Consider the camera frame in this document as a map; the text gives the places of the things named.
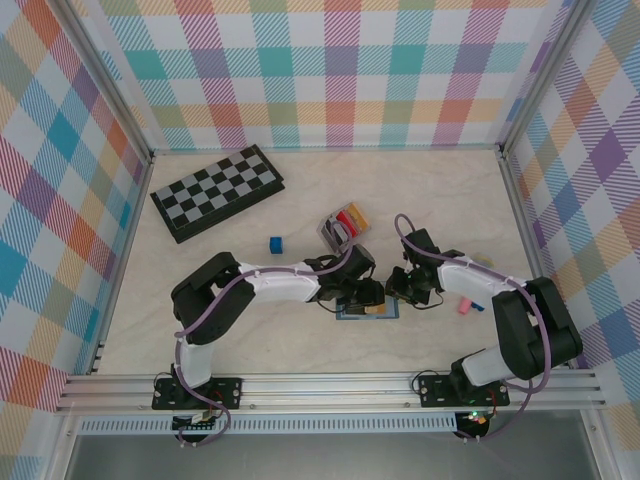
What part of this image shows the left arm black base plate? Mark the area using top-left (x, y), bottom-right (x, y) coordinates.
top-left (151, 375), bottom-right (245, 412)

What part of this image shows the tan credit card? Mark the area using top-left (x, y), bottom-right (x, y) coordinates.
top-left (345, 202), bottom-right (372, 234)

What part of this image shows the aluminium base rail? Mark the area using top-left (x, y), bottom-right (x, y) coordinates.
top-left (54, 372), bottom-right (609, 415)

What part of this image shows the grey card rack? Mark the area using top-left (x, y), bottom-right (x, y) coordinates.
top-left (316, 201), bottom-right (372, 254)

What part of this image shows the aluminium frame side rail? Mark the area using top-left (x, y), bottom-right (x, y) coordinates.
top-left (497, 149), bottom-right (574, 371)
top-left (88, 152), bottom-right (156, 376)

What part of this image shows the grey metal panel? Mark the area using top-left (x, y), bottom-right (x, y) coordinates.
top-left (64, 433), bottom-right (601, 480)

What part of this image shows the aluminium frame post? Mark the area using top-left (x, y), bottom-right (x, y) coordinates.
top-left (498, 0), bottom-right (594, 160)
top-left (59, 0), bottom-right (155, 166)

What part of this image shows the perforated metal cable tray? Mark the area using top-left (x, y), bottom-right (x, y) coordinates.
top-left (77, 417), bottom-right (459, 436)

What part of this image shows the blue card holder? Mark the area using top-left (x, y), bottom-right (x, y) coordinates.
top-left (334, 293), bottom-right (401, 323)

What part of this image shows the black grey folding chessboard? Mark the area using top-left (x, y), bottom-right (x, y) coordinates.
top-left (149, 143), bottom-right (286, 245)

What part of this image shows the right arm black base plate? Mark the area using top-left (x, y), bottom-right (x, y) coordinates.
top-left (416, 373), bottom-right (511, 409)

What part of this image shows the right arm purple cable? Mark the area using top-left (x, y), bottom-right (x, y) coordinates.
top-left (394, 213), bottom-right (557, 444)

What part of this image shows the red credit card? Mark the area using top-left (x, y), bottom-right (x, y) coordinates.
top-left (334, 210), bottom-right (362, 237)

